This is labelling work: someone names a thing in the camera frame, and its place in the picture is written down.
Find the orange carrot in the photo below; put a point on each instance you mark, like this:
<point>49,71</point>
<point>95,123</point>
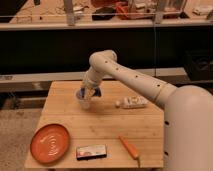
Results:
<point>131,149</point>

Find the dark rectangular box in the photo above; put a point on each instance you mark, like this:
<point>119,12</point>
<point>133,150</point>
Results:
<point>91,152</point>

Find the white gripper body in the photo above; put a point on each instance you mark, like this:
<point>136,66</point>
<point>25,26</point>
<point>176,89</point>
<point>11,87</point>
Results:
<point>91,79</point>

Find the black box on right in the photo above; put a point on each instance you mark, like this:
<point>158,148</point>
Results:
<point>199,64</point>

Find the background shelf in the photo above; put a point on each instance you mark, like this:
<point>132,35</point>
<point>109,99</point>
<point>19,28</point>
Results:
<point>92,14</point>

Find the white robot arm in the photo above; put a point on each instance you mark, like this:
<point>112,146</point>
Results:
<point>188,111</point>

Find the orange plate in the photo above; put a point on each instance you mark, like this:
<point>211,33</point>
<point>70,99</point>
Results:
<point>50,143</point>

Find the wooden table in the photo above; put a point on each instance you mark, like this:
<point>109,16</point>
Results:
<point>103,123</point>

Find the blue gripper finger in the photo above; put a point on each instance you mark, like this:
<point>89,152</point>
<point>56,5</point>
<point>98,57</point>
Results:
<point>97,92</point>
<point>82,93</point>

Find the white ceramic cup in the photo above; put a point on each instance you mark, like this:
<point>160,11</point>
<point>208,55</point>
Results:
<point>85,104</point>

